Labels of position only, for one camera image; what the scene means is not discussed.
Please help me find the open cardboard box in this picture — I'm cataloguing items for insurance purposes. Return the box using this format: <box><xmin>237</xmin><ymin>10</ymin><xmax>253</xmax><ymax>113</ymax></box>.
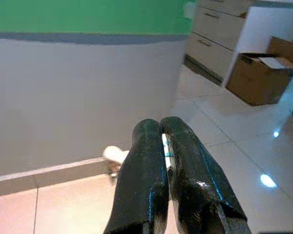
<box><xmin>225</xmin><ymin>36</ymin><xmax>293</xmax><ymax>107</ymax></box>

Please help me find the key bunch with white plush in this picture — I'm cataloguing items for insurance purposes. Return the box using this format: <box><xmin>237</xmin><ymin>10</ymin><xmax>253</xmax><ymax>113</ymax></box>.
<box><xmin>103</xmin><ymin>133</ymin><xmax>178</xmax><ymax>178</ymax></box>

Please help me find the white drawer cabinet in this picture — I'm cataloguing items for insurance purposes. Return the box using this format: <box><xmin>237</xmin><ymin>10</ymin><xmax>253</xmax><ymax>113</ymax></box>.
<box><xmin>184</xmin><ymin>0</ymin><xmax>256</xmax><ymax>85</ymax></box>

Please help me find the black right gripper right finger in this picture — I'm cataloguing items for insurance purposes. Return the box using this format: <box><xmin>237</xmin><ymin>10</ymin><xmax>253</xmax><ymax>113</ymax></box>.
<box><xmin>159</xmin><ymin>116</ymin><xmax>253</xmax><ymax>234</ymax></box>

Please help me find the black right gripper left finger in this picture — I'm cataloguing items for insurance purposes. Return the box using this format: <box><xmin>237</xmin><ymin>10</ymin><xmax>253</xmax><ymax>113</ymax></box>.
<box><xmin>104</xmin><ymin>118</ymin><xmax>171</xmax><ymax>234</ymax></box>

